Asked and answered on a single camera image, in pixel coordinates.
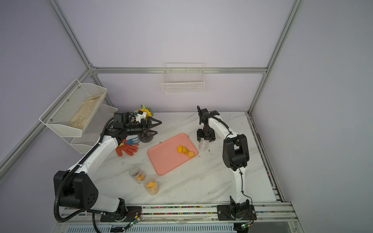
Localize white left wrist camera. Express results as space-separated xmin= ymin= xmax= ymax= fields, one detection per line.
xmin=135 ymin=110 xmax=148 ymax=122

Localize red rubber glove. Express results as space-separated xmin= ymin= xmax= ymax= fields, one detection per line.
xmin=115 ymin=142 xmax=139 ymax=157

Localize beige cloth in basket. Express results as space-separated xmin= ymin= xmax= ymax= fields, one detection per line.
xmin=68 ymin=94 xmax=103 ymax=130

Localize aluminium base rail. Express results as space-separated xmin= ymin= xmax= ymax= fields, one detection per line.
xmin=53 ymin=202 xmax=304 ymax=233

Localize clear plastic cookie jar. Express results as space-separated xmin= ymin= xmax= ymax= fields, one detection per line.
xmin=198 ymin=138 xmax=209 ymax=151

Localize aluminium frame profile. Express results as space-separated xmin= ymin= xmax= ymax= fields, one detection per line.
xmin=1 ymin=1 xmax=304 ymax=183

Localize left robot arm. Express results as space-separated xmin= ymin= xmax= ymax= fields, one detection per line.
xmin=53 ymin=111 xmax=162 ymax=222

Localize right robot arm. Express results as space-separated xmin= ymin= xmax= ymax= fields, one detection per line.
xmin=197 ymin=106 xmax=256 ymax=223

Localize clear jar with brown cookies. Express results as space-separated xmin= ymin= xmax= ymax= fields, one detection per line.
xmin=129 ymin=166 xmax=146 ymax=184

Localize white mesh wall basket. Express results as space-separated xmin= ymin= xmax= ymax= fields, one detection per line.
xmin=39 ymin=79 xmax=118 ymax=154

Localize yellow sunflower bouquet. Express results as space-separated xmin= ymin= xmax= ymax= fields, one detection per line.
xmin=135 ymin=104 xmax=154 ymax=117

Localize white wire wall basket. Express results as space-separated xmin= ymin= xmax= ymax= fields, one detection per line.
xmin=161 ymin=63 xmax=205 ymax=94

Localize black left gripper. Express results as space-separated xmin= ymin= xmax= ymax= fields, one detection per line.
xmin=125 ymin=116 xmax=162 ymax=141

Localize clear jar with orange cookies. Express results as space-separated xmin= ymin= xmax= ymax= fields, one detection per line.
xmin=143 ymin=177 xmax=159 ymax=196

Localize pink plastic tray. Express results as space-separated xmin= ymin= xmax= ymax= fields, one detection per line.
xmin=147 ymin=133 xmax=199 ymax=176

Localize orange cookies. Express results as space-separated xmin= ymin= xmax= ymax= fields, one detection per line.
xmin=177 ymin=145 xmax=195 ymax=158

